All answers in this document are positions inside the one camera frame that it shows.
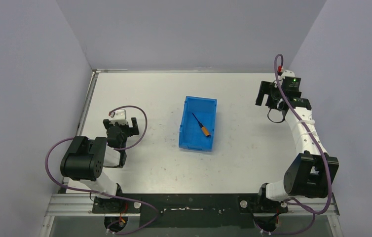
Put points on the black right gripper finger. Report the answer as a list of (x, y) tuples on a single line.
[(263, 90), (284, 112)]

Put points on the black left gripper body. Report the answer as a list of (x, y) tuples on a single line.
[(123, 130)]

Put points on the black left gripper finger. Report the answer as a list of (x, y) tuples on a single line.
[(106, 123), (134, 129)]

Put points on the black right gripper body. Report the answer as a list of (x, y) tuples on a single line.
[(275, 95)]

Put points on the orange black screwdriver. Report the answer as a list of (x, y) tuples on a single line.
[(202, 127)]

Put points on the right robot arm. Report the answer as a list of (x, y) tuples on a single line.
[(306, 176)]

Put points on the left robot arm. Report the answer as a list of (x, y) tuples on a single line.
[(85, 158)]

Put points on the blue plastic bin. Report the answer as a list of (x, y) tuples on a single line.
[(190, 134)]

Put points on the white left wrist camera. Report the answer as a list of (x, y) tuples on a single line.
[(118, 117)]

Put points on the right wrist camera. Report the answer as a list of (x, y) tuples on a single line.
[(289, 84)]

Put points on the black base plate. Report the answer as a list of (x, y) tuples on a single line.
[(204, 219)]

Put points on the aluminium front rail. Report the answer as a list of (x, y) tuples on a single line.
[(86, 205)]

